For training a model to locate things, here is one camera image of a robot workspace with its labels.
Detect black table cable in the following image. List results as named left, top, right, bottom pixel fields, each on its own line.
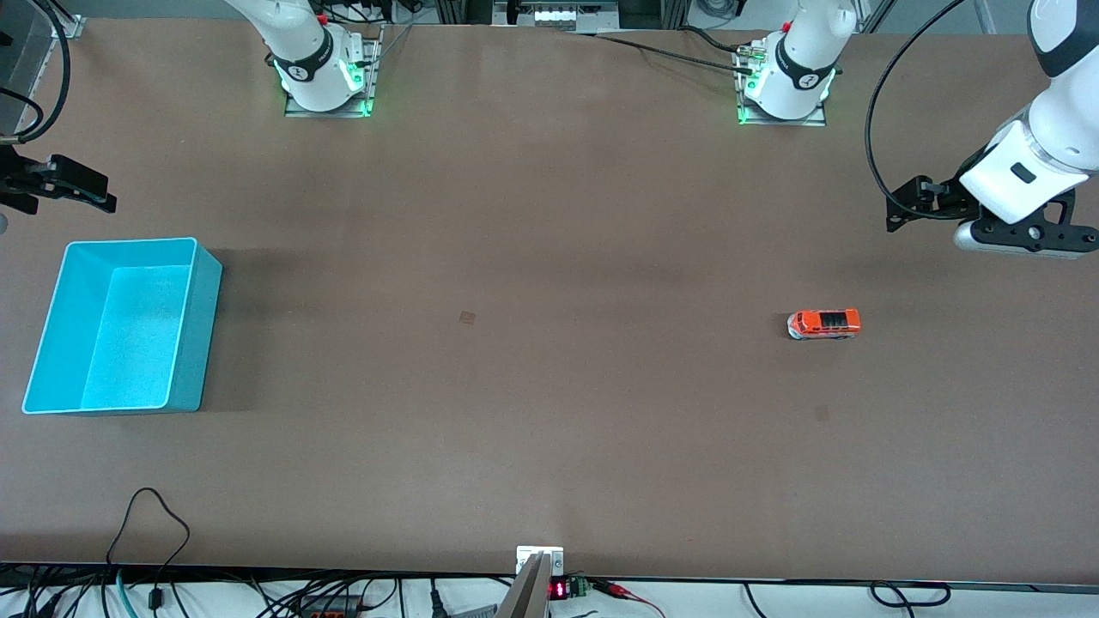
left=677, top=26, right=750, bottom=56
left=570, top=31, right=755, bottom=71

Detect black looped cable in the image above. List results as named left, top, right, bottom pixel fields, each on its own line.
left=869, top=581, right=952, bottom=609

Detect red clip leads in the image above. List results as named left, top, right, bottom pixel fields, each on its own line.
left=591, top=579, right=669, bottom=618

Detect blue plastic box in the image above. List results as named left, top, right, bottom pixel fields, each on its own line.
left=21, top=238, right=223, bottom=415

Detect grey camera mount beam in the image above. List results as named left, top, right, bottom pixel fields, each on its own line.
left=496, top=553, right=552, bottom=618

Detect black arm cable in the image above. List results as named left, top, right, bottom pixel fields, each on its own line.
left=865, top=0, right=971, bottom=222
left=0, top=0, right=71, bottom=144

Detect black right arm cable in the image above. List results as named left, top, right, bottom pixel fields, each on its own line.
left=0, top=0, right=71, bottom=144

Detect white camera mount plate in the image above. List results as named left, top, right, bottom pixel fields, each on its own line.
left=516, top=546, right=565, bottom=577

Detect black cable with ferrite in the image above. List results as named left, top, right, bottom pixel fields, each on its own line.
left=105, top=487, right=191, bottom=612

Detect orange toy bus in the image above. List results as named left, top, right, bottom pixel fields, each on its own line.
left=786, top=308, right=861, bottom=341

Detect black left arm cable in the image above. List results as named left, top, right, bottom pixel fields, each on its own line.
left=865, top=0, right=971, bottom=222

